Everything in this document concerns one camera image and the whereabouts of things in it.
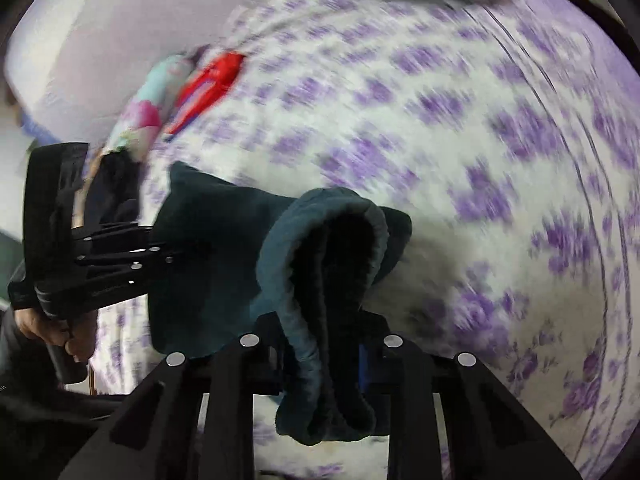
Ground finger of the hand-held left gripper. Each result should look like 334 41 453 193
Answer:
75 222 153 253
75 244 177 288

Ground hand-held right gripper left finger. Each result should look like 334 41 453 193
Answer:
57 332 286 480

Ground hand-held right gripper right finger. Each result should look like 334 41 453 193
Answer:
357 332 583 480

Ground dark teal pants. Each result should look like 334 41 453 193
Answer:
147 160 413 447

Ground person's left hand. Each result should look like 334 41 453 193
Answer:
14 306 99 363

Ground folded black garment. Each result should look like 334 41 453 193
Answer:
82 152 146 226

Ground floral pink and mint pillow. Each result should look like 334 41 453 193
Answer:
102 55 196 153

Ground folded red striped garment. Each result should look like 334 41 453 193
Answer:
162 51 246 136

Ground person's dark clothing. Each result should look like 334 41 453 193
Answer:
0 305 131 480

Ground large lavender cushion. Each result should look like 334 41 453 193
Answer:
5 0 311 131

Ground purple floral bedspread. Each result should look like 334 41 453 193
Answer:
90 0 640 480

